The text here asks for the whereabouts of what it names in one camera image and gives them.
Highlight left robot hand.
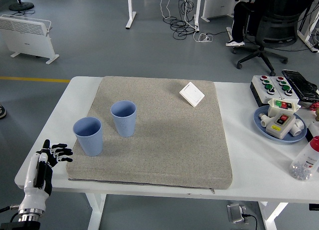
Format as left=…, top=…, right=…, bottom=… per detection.
left=17, top=139, right=74, bottom=213

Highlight blue ribbed cup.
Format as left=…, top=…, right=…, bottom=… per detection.
left=110, top=100, right=138, bottom=138
left=73, top=117, right=104, bottom=157

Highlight white push-button control box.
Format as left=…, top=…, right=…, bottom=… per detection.
left=250, top=75, right=282, bottom=107
left=270, top=76, right=300, bottom=105

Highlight white table leg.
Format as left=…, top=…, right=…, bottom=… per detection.
left=86, top=193, right=107, bottom=230
left=258, top=202, right=290, bottom=230

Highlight grey-brown mat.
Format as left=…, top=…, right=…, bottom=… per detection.
left=66, top=75, right=233, bottom=191

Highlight white panel heater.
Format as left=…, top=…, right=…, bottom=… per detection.
left=0, top=14, right=60, bottom=64
left=201, top=0, right=241, bottom=22

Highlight black fan stand base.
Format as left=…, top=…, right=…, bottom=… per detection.
left=9, top=0, right=35, bottom=12

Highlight white desk leg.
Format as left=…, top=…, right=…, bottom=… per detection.
left=125, top=0, right=137, bottom=29
left=193, top=0, right=202, bottom=32

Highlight silver foot pedal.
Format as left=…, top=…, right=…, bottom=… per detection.
left=227, top=202, right=250, bottom=225

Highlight blue plate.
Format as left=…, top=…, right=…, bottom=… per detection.
left=253, top=105, right=308, bottom=144

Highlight white pipe fitting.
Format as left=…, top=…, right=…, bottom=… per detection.
left=290, top=119, right=305, bottom=137
left=259, top=113, right=271, bottom=128

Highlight seated person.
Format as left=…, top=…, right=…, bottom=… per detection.
left=225, top=0, right=311, bottom=47

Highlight clear bottle with red cap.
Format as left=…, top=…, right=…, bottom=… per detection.
left=289, top=136, right=319, bottom=182

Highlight black plastic-wrapped flat object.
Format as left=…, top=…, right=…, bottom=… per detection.
left=281, top=69, right=319, bottom=102

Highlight black office chair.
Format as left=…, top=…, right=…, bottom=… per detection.
left=231, top=5, right=304, bottom=76

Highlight small white box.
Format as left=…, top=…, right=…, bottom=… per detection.
left=308, top=121, right=319, bottom=139

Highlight white wall switch panel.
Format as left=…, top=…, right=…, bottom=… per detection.
left=179, top=81, right=205, bottom=107

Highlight tangled black floor cables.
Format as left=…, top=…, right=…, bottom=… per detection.
left=163, top=0, right=200, bottom=40

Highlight white hanging cable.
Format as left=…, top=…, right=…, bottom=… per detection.
left=159, top=0, right=180, bottom=20

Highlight white power adapter cable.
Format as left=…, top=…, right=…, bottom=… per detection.
left=193, top=32, right=214, bottom=43

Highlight black pedal cable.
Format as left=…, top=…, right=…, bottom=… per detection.
left=243, top=214, right=258, bottom=230

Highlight white switch box, red-green buttons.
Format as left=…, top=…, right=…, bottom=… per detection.
left=268, top=98, right=300, bottom=118

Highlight beige switch box, yellow label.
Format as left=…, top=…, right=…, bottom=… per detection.
left=265, top=112, right=296, bottom=140

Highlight white desk frame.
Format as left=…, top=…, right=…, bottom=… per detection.
left=297, top=0, right=319, bottom=53

